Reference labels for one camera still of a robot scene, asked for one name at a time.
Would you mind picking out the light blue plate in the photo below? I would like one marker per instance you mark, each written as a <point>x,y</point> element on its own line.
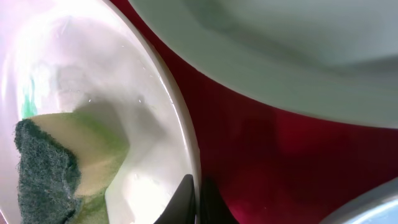
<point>377,206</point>

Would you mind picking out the green yellow scrub sponge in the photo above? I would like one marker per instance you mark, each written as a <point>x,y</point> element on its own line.
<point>67,161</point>

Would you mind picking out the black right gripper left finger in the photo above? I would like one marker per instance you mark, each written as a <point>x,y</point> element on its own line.
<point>182,206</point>

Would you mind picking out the cream white plate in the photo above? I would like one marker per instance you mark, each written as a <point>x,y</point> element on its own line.
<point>65,56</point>

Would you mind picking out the red plastic tray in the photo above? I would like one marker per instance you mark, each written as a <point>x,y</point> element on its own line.
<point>270,165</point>

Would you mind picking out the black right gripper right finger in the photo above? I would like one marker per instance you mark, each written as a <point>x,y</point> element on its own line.
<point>213,209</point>

